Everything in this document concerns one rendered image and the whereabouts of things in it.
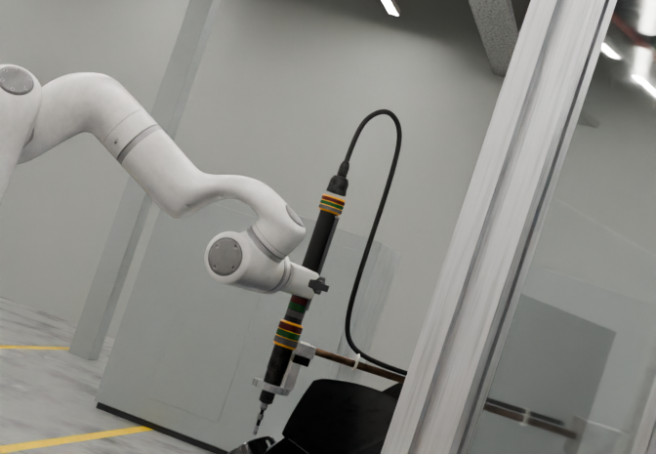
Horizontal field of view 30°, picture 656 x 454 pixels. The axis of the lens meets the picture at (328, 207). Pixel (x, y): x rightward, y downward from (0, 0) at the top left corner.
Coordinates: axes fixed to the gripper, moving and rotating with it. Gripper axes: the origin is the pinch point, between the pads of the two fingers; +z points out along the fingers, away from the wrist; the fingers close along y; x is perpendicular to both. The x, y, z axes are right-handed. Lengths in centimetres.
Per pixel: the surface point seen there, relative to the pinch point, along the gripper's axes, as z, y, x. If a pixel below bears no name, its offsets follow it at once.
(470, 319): -131, 72, 3
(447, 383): -131, 72, -1
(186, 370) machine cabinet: 641, -373, -106
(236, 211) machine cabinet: 641, -376, 24
